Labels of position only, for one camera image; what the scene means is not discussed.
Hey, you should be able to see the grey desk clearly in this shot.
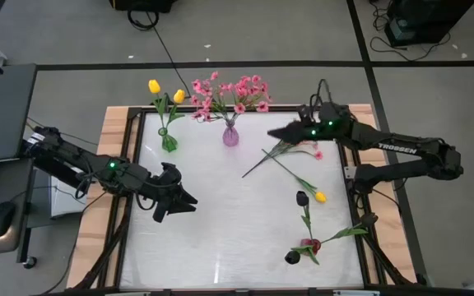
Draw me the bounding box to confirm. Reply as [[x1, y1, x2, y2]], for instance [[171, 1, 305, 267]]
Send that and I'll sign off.
[[0, 63, 37, 258]]

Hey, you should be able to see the black floor case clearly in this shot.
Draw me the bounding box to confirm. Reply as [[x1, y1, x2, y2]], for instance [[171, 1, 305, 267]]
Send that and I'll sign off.
[[108, 0, 178, 13]]

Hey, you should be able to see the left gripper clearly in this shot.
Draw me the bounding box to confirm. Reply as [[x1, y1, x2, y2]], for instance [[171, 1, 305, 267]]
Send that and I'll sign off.
[[144, 163, 199, 223]]

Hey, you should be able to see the white computer case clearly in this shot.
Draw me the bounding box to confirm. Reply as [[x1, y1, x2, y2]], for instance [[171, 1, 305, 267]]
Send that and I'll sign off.
[[49, 166, 90, 219]]

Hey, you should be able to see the yellow tulip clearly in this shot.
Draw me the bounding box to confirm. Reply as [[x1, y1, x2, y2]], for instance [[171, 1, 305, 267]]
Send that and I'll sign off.
[[163, 88, 187, 136], [147, 78, 170, 136], [260, 148, 328, 205]]

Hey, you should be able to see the black equipment cart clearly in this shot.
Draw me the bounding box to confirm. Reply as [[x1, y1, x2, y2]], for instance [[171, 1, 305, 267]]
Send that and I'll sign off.
[[383, 0, 474, 48]]

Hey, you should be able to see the black tulip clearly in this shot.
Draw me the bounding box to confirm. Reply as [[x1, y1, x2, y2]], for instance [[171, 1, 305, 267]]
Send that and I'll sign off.
[[282, 244, 320, 266], [321, 212, 380, 244], [295, 189, 316, 242]]

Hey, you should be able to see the green glass vase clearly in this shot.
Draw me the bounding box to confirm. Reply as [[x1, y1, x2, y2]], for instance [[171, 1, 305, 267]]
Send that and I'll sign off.
[[157, 126, 179, 154]]

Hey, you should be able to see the black computer mouse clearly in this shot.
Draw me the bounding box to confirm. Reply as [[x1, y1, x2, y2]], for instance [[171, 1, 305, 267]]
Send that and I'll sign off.
[[0, 201, 16, 239]]

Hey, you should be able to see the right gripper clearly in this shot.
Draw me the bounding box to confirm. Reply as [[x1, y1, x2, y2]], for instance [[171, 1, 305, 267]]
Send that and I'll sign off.
[[267, 105, 329, 145]]

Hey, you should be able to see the black floor cable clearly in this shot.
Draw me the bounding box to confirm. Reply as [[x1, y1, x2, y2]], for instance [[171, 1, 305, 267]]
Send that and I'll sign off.
[[126, 7, 200, 106]]

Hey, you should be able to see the pink flower bunch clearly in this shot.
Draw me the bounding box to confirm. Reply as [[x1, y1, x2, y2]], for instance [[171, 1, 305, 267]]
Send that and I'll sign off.
[[189, 70, 235, 124], [241, 139, 325, 179], [219, 73, 272, 127]]

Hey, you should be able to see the pink glass vase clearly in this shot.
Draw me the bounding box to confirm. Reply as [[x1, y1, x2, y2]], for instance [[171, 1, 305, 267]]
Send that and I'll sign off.
[[221, 121, 241, 148]]

